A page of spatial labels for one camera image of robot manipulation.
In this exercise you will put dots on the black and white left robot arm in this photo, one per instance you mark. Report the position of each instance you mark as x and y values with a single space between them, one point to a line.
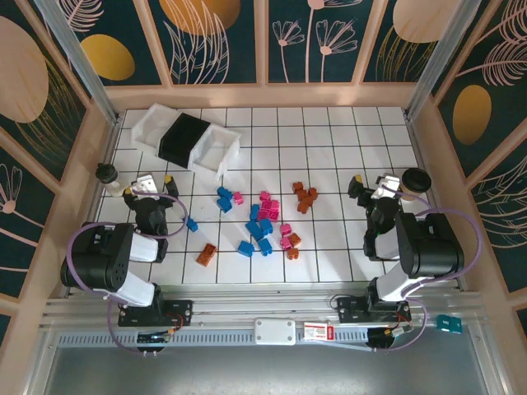
94 255

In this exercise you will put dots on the small blue lego brick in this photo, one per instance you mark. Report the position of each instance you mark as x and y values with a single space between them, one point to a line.
192 224

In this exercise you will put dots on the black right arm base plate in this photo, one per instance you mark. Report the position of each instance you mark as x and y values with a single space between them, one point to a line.
350 308

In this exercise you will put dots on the aluminium frame post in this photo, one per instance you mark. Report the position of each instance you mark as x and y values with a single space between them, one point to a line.
440 61
82 66

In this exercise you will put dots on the red and white label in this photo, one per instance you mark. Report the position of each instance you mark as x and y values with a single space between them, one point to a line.
318 331

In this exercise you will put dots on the paper cup with black lid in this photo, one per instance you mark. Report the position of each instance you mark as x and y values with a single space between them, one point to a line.
416 179

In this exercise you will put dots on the electronics board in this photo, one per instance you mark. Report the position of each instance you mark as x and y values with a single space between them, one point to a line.
387 335
153 337

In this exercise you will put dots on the aluminium mounting rail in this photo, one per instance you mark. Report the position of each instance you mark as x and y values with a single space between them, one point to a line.
247 306

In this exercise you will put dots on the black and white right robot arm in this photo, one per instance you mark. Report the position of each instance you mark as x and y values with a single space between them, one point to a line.
432 247

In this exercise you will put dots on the grey metal panel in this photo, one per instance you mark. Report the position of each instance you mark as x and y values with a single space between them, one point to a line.
263 370

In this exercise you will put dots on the left electronics board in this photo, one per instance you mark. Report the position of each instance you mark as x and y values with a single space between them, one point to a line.
153 337

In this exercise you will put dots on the right electronics board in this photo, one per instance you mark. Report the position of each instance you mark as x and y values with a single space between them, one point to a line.
387 335

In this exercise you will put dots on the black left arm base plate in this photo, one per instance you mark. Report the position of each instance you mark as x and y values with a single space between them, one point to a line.
181 310

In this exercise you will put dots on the teal plastic clip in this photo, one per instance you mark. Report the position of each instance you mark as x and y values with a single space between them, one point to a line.
449 324

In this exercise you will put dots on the clear bottle with black cap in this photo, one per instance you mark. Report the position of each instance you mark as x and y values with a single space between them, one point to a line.
108 175

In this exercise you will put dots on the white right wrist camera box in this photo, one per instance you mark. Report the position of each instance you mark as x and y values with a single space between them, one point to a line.
387 184

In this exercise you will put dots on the white plastic box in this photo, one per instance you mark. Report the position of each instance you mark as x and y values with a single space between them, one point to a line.
275 331

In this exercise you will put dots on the white plastic container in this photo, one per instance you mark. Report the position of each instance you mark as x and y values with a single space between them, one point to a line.
216 150
148 125

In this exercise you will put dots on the orange lego brick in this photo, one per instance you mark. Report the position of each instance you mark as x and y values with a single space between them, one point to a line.
293 253
313 193
295 239
206 254
305 205
297 187
303 194

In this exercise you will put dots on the pink lego brick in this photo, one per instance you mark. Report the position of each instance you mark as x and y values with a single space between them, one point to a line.
286 229
272 204
265 196
263 213
238 198
285 242
274 214

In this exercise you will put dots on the black plastic container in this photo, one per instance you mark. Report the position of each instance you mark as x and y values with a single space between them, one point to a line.
183 140

